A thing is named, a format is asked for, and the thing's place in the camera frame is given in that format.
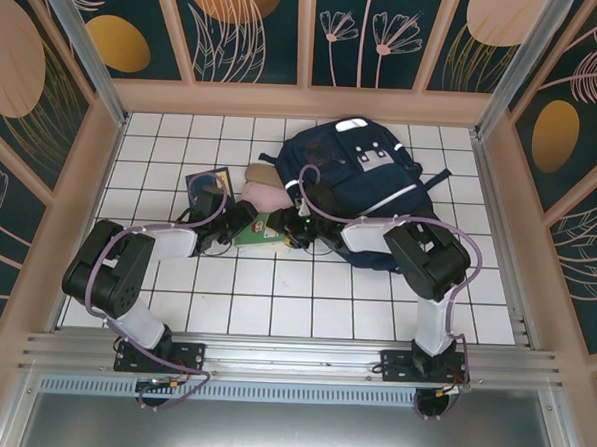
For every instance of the green book with house picture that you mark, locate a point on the green book with house picture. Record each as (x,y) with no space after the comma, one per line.
(258,234)

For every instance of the pink pencil case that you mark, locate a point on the pink pencil case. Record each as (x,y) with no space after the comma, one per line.
(265,197)

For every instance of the navy book with gold label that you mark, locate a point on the navy book with gold label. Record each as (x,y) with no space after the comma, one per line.
(221,175)

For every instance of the beige fabric pouch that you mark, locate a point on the beige fabric pouch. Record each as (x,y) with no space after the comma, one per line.
(261,174)

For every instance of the navy blue backpack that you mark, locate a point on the navy blue backpack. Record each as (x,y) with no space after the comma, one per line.
(380,188)

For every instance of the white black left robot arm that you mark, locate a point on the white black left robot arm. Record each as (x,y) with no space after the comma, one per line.
(172,239)

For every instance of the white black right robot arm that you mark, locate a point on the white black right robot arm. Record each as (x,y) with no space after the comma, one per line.
(368,234)

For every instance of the grey metal sheet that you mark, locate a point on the grey metal sheet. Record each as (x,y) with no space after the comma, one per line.
(287,433)

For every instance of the aluminium mounting rail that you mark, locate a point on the aluminium mounting rail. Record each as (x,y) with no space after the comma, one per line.
(291,356)

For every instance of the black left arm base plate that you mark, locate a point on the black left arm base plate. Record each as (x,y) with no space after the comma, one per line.
(191,359)

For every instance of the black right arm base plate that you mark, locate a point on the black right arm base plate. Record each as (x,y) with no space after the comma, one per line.
(393,368)

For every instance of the aluminium side rail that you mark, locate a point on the aluminium side rail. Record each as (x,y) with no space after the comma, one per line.
(490,193)

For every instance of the aluminium corner post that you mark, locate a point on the aluminium corner post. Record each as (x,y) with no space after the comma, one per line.
(89,57)
(519,70)

